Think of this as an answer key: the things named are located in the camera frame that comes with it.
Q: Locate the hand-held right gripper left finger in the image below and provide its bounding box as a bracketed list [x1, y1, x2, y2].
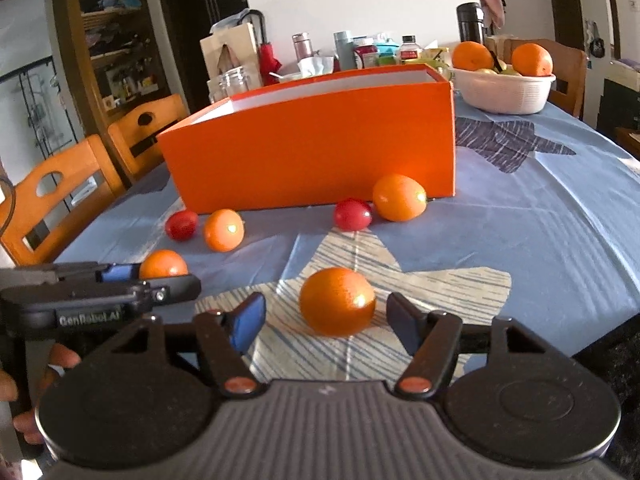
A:
[107, 292, 267, 401]

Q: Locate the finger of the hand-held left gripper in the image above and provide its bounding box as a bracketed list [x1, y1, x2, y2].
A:
[0, 261, 142, 286]
[132, 274, 202, 311]

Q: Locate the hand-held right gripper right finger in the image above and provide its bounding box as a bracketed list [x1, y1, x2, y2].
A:
[386, 292, 553, 401]

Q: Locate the small orange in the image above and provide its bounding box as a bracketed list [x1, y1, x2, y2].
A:
[203, 208, 246, 253]
[372, 174, 428, 223]
[299, 267, 377, 338]
[139, 250, 189, 281]

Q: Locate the orange cardboard box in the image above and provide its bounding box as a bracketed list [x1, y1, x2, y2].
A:
[156, 62, 457, 215]

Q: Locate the person's left hand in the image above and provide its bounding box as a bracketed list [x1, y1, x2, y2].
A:
[0, 344, 82, 446]

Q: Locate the red cherry tomato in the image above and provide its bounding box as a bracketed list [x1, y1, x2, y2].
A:
[165, 210, 200, 242]
[333, 198, 373, 232]

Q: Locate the wooden dining chair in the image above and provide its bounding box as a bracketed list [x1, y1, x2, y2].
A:
[107, 94, 190, 183]
[0, 135, 126, 266]

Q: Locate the blue printed tablecloth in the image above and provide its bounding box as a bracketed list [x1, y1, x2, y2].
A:
[50, 95, 640, 386]

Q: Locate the dark wooden shelf cabinet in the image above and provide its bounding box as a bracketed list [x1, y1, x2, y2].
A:
[65, 0, 173, 126]

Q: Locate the clear glass jar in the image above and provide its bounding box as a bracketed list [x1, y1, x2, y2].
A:
[218, 66, 251, 98]

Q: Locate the beige paper bag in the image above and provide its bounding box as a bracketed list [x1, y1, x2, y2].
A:
[200, 22, 262, 88]

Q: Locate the white plastic colander basket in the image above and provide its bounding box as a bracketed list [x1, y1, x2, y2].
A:
[447, 62, 557, 115]

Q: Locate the red folded umbrella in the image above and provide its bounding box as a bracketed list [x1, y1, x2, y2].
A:
[250, 9, 283, 86]

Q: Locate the green tissue box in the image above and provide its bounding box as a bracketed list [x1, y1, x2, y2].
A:
[297, 56, 335, 79]

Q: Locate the red label plastic jar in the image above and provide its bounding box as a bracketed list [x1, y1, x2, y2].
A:
[353, 37, 380, 69]

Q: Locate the teal plastic container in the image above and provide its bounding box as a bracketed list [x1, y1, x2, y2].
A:
[375, 35, 401, 65]

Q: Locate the large orange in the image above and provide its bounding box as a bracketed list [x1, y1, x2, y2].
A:
[511, 43, 554, 77]
[452, 41, 495, 72]

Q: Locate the pink drinking bottle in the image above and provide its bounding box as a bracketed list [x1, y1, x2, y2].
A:
[292, 33, 315, 61]

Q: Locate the grey-green drinking bottle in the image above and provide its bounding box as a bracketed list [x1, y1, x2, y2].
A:
[333, 31, 357, 71]

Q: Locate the low wooden cabinet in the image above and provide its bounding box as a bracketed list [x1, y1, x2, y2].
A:
[615, 127, 640, 157]

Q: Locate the wooden chair round hole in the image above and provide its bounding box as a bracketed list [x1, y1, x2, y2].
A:
[502, 38, 588, 120]

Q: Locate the stack of black boxes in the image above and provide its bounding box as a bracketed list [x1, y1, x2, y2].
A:
[597, 79, 640, 133]

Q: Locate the black thermos flask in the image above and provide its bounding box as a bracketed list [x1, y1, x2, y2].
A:
[456, 2, 485, 46]

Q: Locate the black hanging bag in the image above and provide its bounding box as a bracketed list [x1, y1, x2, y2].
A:
[587, 20, 606, 58]

